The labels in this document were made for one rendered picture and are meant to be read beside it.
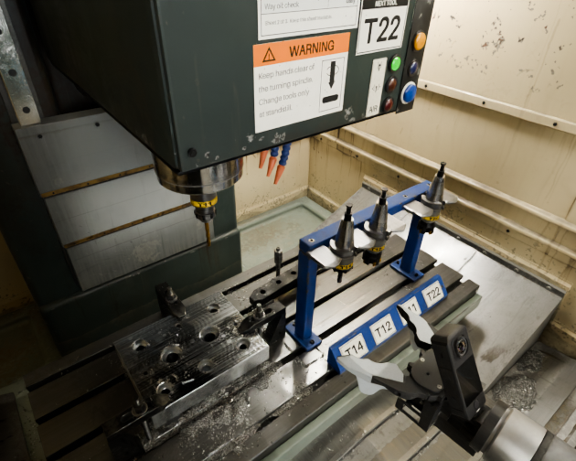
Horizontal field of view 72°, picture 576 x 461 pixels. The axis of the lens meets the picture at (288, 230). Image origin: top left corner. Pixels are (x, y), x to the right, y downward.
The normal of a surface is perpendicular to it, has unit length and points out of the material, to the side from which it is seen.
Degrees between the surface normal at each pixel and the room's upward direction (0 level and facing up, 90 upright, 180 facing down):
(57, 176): 91
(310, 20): 90
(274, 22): 90
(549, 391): 17
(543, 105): 90
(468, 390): 57
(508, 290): 24
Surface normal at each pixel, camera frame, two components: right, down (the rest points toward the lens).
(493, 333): -0.30, -0.60
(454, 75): -0.79, 0.35
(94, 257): 0.61, 0.47
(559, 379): -0.16, -0.91
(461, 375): 0.56, -0.05
